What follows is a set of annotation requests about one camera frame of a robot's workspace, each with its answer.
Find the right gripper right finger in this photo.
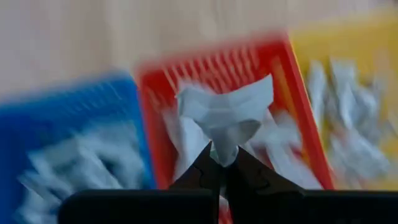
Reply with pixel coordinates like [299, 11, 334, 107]
[223, 146, 305, 224]

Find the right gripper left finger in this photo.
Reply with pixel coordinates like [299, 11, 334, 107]
[169, 141, 223, 224]

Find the small white printed packet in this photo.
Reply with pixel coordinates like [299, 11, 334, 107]
[328, 58, 381, 132]
[328, 129, 392, 185]
[307, 60, 328, 126]

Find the red plastic bin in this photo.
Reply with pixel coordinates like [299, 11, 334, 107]
[134, 30, 336, 224]

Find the yellow plastic bin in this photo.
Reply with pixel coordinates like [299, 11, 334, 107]
[288, 8, 398, 191]

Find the blue plastic bin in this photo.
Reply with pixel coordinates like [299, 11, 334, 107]
[0, 72, 157, 224]

